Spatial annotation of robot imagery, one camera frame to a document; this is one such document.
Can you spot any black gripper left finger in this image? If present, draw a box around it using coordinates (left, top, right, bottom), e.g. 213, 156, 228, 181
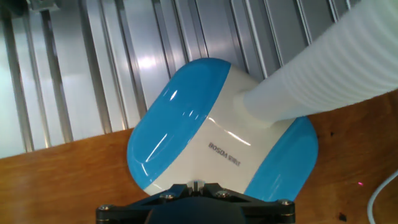
96, 182, 196, 224

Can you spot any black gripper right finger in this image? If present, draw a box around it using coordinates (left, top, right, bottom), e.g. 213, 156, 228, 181
198, 182, 295, 224

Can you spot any blue and white desk lamp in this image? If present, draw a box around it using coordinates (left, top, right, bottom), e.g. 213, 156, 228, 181
126, 0, 398, 202

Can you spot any white lamp power cable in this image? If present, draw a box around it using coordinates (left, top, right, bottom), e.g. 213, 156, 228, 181
366, 169, 398, 224

